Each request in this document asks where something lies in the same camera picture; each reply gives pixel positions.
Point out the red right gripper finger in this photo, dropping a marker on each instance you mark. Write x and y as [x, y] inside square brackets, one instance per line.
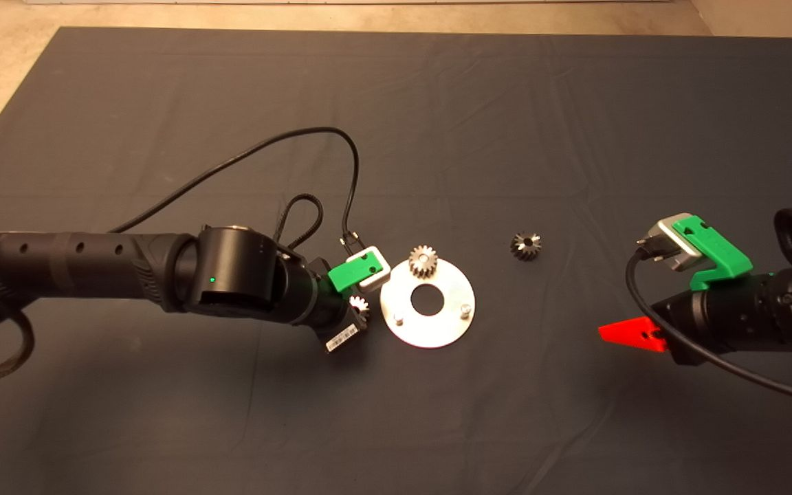
[633, 335]

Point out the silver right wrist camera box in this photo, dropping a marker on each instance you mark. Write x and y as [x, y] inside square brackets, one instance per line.
[674, 242]

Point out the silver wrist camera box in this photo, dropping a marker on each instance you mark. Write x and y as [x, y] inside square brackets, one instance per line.
[674, 242]
[381, 273]

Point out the green right camera mount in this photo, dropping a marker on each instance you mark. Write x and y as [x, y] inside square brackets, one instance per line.
[716, 254]

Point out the green left camera mount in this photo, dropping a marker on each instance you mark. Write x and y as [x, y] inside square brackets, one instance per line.
[351, 273]

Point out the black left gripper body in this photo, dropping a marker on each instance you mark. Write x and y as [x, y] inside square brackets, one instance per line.
[331, 323]

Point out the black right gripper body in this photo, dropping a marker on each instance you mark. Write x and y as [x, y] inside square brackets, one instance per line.
[726, 320]

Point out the dark grey table cloth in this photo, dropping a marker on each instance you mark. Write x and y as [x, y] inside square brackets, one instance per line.
[437, 137]

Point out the round metal carrier plate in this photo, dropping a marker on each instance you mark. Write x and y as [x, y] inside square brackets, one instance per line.
[434, 333]

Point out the steel planetary gear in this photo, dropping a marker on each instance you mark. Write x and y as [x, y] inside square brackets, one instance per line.
[359, 306]
[526, 251]
[418, 265]

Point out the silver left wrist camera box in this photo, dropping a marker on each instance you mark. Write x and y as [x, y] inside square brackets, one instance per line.
[381, 273]

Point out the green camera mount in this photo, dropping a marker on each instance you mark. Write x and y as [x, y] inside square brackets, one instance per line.
[716, 254]
[351, 273]

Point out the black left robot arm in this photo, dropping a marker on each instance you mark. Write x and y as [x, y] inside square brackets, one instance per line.
[128, 265]

